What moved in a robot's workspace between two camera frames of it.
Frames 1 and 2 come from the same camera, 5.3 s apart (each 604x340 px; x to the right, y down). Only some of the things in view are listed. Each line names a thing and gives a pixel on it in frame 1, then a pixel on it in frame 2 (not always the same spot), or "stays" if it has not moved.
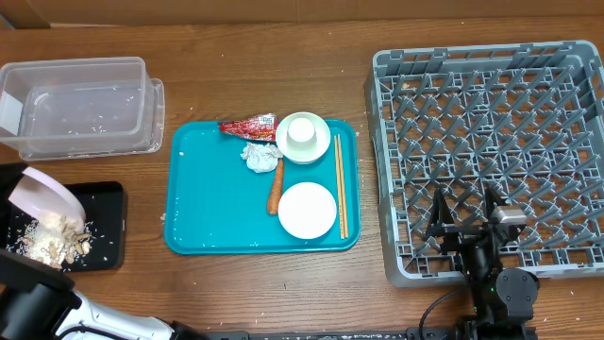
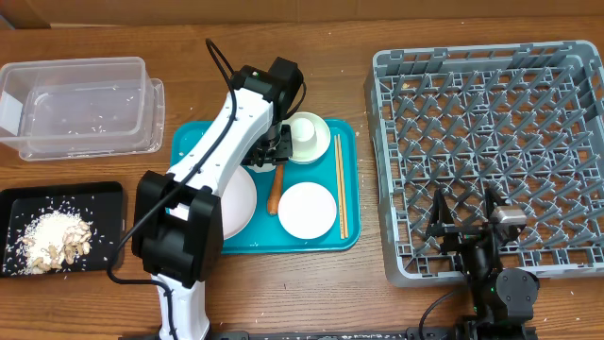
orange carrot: x=276 y=189 stays
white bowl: x=323 y=139 stays
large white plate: x=37 y=192 → x=238 y=205
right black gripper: x=441 y=223 stays
